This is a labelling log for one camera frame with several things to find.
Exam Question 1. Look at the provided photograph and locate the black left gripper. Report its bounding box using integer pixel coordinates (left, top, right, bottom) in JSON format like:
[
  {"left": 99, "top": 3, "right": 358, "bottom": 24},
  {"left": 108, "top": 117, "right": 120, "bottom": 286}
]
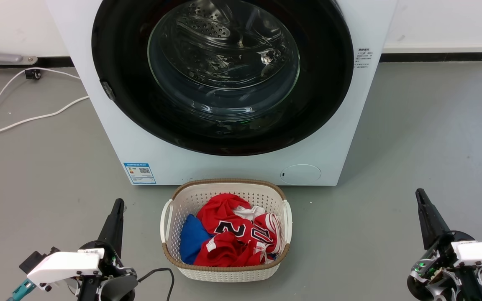
[{"left": 78, "top": 198, "right": 128, "bottom": 280}]

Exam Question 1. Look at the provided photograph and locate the white front-load washing machine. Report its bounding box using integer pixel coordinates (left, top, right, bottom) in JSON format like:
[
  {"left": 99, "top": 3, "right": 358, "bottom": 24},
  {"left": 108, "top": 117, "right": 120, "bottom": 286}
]
[{"left": 45, "top": 0, "right": 398, "bottom": 186}]

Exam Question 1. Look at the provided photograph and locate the black round glass washer door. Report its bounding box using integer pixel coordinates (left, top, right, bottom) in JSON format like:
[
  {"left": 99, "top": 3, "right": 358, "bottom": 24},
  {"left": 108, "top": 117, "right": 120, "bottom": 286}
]
[{"left": 92, "top": 0, "right": 354, "bottom": 156}]

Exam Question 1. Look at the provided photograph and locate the small printed text sticker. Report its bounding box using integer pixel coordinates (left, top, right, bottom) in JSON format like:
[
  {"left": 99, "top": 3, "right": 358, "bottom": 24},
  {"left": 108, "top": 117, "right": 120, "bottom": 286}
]
[{"left": 354, "top": 47, "right": 374, "bottom": 69}]

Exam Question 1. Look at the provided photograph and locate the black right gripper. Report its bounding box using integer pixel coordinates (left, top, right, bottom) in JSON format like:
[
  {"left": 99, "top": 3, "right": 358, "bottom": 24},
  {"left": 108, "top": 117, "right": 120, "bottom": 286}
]
[{"left": 408, "top": 188, "right": 476, "bottom": 281}]

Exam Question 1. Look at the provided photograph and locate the white plastic laundry basket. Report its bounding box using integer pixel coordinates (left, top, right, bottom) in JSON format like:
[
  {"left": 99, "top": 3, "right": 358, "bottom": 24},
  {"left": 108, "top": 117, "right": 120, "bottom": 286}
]
[{"left": 160, "top": 179, "right": 292, "bottom": 283}]

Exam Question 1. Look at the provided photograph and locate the red basketball jersey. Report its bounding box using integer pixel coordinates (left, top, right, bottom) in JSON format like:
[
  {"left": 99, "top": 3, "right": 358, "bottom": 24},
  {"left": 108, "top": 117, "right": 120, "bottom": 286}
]
[{"left": 194, "top": 193, "right": 285, "bottom": 267}]

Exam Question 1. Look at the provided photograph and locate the teal cable connector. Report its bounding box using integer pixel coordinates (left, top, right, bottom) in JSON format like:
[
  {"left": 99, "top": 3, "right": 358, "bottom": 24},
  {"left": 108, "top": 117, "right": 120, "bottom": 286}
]
[{"left": 7, "top": 279, "right": 36, "bottom": 301}]

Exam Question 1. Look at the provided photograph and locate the blue energy label sticker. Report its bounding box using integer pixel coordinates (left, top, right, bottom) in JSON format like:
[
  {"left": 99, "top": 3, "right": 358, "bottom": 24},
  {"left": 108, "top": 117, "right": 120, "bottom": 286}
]
[{"left": 123, "top": 163, "right": 156, "bottom": 185}]

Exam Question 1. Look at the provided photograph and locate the round white filter cover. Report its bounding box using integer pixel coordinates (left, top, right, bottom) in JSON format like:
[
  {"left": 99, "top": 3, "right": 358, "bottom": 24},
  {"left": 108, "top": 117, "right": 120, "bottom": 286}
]
[{"left": 280, "top": 164, "right": 322, "bottom": 185}]

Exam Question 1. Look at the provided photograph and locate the steel perforated washer drum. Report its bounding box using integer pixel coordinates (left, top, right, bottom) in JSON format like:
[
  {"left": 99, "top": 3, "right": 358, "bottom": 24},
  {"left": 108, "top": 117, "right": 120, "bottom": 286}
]
[{"left": 149, "top": 0, "right": 300, "bottom": 91}]

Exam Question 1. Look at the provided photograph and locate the blue garment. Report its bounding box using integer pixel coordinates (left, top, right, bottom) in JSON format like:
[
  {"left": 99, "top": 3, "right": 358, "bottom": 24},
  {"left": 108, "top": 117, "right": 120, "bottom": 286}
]
[{"left": 179, "top": 214, "right": 213, "bottom": 265}]

